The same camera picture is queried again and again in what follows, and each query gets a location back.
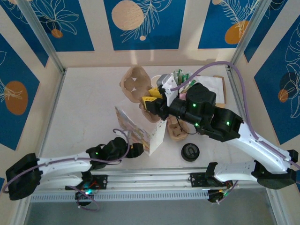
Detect white patterned paper bag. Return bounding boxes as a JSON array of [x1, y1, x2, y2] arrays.
[[113, 105, 168, 157]]

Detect white paper napkins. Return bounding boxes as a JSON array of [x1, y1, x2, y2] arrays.
[[195, 75, 224, 104]]

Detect stack of black cup lids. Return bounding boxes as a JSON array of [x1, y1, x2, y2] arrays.
[[180, 143, 200, 162]]

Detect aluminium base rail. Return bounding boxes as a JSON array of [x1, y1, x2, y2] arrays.
[[20, 166, 258, 196]]

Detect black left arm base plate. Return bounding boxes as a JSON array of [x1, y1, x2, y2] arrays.
[[90, 174, 108, 189]]

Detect aluminium right side rail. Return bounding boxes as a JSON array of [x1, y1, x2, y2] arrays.
[[226, 67, 258, 150]]

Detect grey slotted cable duct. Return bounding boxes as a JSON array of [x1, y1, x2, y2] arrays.
[[30, 189, 210, 203]]

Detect left controller board with wires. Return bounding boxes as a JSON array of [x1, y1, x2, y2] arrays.
[[75, 186, 99, 207]]

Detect controller board with wires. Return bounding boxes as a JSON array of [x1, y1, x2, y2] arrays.
[[207, 187, 232, 204], [75, 186, 99, 207]]

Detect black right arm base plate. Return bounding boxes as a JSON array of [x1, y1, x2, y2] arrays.
[[189, 172, 207, 188]]

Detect aluminium left side rail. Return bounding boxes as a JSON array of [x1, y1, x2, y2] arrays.
[[35, 70, 68, 160]]

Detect aluminium right corner post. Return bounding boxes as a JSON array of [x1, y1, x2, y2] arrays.
[[228, 0, 270, 71]]

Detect aluminium corner post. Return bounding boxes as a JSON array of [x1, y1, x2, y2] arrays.
[[228, 0, 270, 71], [16, 0, 66, 74]]

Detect right controller board with wires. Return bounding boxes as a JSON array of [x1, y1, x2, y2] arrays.
[[207, 187, 232, 204]]

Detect aluminium left corner post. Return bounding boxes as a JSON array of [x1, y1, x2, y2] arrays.
[[16, 0, 66, 74]]

